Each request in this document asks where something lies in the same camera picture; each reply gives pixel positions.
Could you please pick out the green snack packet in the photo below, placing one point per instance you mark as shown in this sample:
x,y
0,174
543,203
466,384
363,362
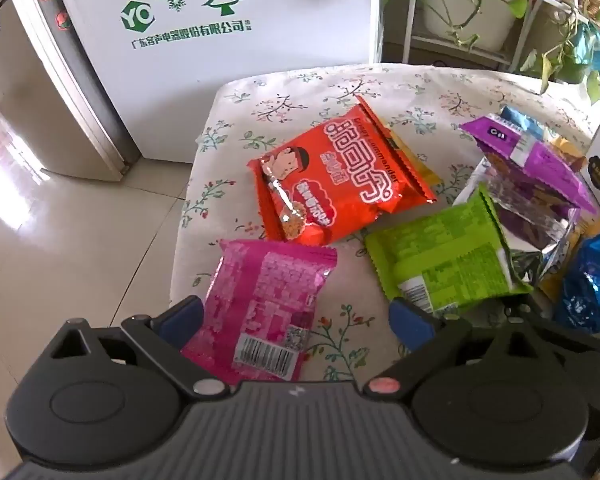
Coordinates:
x,y
440,250

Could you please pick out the red snack packet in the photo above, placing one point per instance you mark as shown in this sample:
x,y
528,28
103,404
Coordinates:
x,y
340,175

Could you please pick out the light blue snack packet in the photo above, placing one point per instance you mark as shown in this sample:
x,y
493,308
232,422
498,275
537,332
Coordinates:
x,y
517,120

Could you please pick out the purple snack packet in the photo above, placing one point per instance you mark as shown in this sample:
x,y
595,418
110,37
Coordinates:
x,y
545,162

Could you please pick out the clear silver snack packet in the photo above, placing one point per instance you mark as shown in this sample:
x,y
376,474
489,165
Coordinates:
x,y
525,205

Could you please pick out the silver refrigerator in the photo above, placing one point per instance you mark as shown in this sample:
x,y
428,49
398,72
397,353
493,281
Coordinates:
x,y
45,95

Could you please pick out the white plant stand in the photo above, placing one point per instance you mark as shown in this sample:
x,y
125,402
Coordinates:
x,y
527,10

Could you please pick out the golden yellow snack packet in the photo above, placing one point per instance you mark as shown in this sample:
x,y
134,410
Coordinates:
x,y
420,162

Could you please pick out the shiny blue snack packet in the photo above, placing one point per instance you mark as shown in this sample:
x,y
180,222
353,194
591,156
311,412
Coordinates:
x,y
595,285

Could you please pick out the white chest freezer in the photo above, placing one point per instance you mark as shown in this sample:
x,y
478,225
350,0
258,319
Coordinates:
x,y
260,85

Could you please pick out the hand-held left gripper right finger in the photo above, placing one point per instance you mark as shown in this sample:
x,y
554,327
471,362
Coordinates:
x,y
410,322

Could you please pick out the floral tablecloth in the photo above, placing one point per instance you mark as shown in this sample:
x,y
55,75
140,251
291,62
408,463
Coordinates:
x,y
300,90

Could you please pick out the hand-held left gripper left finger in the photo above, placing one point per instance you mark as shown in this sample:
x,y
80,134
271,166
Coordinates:
x,y
182,317

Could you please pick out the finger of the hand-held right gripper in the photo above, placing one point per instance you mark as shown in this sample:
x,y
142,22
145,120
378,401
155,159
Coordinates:
x,y
570,335

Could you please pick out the pink snack packet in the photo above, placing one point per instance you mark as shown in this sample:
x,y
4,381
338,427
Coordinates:
x,y
265,305

